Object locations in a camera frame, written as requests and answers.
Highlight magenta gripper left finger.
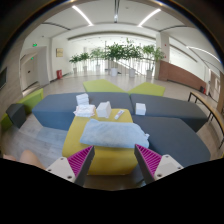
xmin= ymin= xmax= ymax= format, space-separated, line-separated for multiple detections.
xmin=47 ymin=146 xmax=95 ymax=186

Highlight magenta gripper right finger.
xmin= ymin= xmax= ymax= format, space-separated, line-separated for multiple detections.
xmin=134 ymin=144 xmax=183 ymax=184

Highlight light blue towel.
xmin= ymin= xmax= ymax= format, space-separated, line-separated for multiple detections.
xmin=80 ymin=119 xmax=149 ymax=148

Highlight white crumpled towel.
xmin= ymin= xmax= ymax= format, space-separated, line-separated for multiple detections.
xmin=74 ymin=105 xmax=95 ymax=117

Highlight white folded towel stack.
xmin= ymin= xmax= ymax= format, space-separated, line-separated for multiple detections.
xmin=76 ymin=93 xmax=89 ymax=105

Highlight yellow ottoman seat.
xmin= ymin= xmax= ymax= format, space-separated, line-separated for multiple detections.
xmin=62 ymin=117 xmax=137 ymax=175

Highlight person's bare knee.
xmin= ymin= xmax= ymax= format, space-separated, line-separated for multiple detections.
xmin=3 ymin=150 xmax=45 ymax=170

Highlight grey-blue left sofa section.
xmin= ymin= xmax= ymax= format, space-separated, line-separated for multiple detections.
xmin=32 ymin=92 xmax=134 ymax=130

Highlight small white box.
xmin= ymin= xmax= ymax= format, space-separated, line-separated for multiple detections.
xmin=135 ymin=103 xmax=146 ymax=115

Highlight grey-blue right rear sofa section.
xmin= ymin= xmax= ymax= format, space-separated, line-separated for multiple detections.
xmin=130 ymin=94 xmax=207 ymax=132

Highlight white remote control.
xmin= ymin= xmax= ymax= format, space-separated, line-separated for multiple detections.
xmin=114 ymin=109 xmax=124 ymax=120

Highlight white tissue box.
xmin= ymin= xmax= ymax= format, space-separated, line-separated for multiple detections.
xmin=96 ymin=101 xmax=111 ymax=118

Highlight green side bench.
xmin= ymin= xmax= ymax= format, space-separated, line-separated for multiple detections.
xmin=0 ymin=89 xmax=44 ymax=131

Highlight dark grey cube stool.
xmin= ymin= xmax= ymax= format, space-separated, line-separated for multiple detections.
xmin=6 ymin=103 xmax=26 ymax=128

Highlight green left rear seat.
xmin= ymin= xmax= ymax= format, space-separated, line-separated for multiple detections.
xmin=83 ymin=79 xmax=123 ymax=93

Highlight red fire extinguisher box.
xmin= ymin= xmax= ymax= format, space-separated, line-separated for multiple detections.
xmin=56 ymin=70 xmax=62 ymax=79

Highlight potted green plant left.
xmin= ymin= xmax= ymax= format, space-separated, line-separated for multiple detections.
xmin=69 ymin=55 xmax=81 ymax=74

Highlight potted green plant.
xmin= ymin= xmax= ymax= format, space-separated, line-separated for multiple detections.
xmin=142 ymin=45 xmax=165 ymax=78
xmin=69 ymin=55 xmax=81 ymax=74
xmin=106 ymin=43 xmax=124 ymax=76

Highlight potted green plant right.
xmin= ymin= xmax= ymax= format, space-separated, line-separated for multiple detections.
xmin=142 ymin=45 xmax=165 ymax=78

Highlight potted green plant centre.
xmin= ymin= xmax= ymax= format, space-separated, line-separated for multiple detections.
xmin=106 ymin=43 xmax=124 ymax=76

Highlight wooden bench with black frame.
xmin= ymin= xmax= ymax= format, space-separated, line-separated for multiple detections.
xmin=188 ymin=91 xmax=224 ymax=147

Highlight yellow wall picture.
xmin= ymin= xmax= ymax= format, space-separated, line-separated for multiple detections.
xmin=56 ymin=48 xmax=63 ymax=57

